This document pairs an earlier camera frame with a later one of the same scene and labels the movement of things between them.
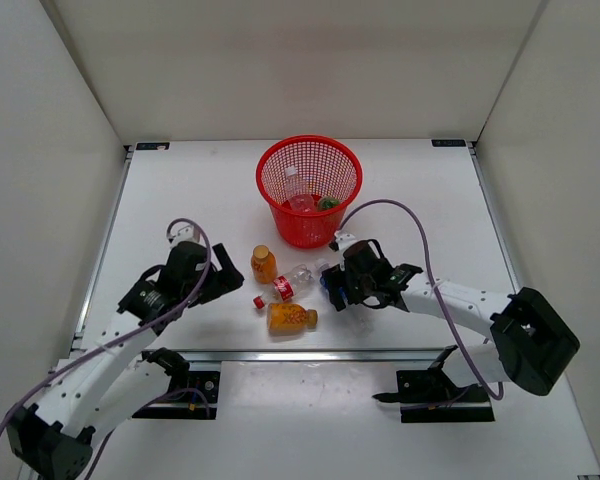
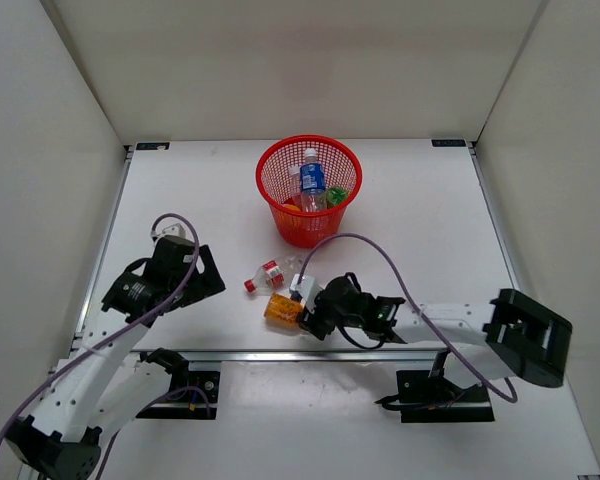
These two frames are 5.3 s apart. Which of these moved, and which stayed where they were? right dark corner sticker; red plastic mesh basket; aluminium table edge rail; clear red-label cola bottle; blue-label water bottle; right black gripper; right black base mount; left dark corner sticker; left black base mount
Moved: right black gripper; clear red-label cola bottle; blue-label water bottle
Stayed: red plastic mesh basket; aluminium table edge rail; left dark corner sticker; left black base mount; right dark corner sticker; right black base mount
